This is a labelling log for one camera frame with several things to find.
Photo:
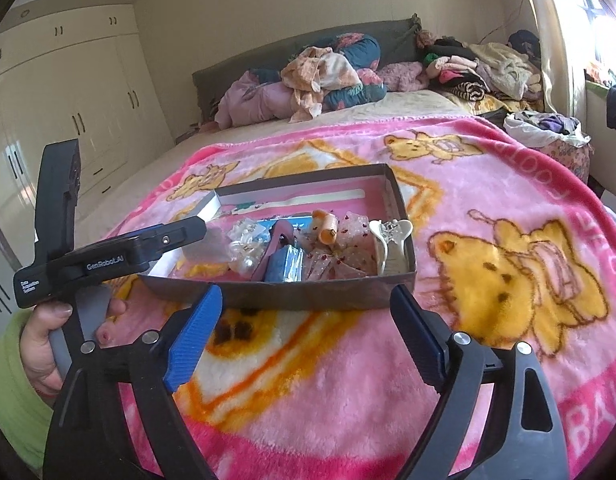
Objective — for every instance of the floral fabric basket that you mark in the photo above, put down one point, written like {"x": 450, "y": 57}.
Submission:
{"x": 567, "y": 157}

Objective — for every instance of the teal floral quilt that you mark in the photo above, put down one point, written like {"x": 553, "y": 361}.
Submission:
{"x": 363, "y": 47}

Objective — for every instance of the white hair claw clip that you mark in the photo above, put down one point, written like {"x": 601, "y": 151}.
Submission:
{"x": 392, "y": 255}

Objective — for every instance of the pink pillow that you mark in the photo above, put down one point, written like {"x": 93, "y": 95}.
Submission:
{"x": 253, "y": 100}

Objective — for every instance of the person's left hand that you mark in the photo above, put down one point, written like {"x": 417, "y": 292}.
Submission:
{"x": 35, "y": 340}

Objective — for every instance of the yellow printed blanket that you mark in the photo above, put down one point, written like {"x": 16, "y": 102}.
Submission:
{"x": 487, "y": 105}

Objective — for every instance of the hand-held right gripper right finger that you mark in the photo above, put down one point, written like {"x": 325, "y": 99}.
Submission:
{"x": 417, "y": 325}

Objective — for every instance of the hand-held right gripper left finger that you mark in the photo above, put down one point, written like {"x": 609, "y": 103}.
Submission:
{"x": 195, "y": 335}

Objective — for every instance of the cream flat stick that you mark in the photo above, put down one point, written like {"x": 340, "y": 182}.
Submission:
{"x": 328, "y": 196}

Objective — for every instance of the orange hair roller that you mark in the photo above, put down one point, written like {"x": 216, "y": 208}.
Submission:
{"x": 327, "y": 227}

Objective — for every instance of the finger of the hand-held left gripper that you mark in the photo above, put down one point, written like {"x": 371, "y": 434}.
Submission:
{"x": 188, "y": 230}

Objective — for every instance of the white bag of clothes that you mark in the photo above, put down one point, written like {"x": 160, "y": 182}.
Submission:
{"x": 522, "y": 127}

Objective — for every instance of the person's left forearm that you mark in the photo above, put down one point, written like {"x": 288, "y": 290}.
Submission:
{"x": 8, "y": 385}

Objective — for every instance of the white wardrobe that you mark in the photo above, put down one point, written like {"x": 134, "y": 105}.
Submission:
{"x": 88, "y": 110}

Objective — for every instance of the blue printed card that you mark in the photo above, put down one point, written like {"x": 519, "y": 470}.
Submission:
{"x": 300, "y": 222}

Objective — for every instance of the dark cardboard box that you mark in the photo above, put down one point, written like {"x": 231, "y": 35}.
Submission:
{"x": 288, "y": 297}

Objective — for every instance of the pink printed blanket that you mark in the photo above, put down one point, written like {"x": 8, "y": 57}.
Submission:
{"x": 487, "y": 185}

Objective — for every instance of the peach floral cloth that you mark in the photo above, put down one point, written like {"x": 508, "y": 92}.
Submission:
{"x": 318, "y": 72}

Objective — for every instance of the window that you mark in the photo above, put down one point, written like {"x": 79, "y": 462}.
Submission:
{"x": 597, "y": 10}

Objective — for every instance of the pink fuzzy garment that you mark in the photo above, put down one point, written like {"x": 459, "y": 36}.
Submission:
{"x": 402, "y": 75}

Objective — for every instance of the earring card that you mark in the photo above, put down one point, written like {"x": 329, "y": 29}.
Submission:
{"x": 245, "y": 247}

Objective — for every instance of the pink hair clip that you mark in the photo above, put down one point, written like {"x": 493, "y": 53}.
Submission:
{"x": 280, "y": 232}

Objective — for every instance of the beige bed sheet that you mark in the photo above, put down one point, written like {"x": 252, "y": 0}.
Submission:
{"x": 387, "y": 107}

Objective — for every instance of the sheer polka dot bow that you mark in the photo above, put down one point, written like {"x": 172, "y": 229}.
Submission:
{"x": 353, "y": 255}

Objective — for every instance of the pile of clothes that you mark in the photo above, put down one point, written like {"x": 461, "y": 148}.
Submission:
{"x": 497, "y": 65}

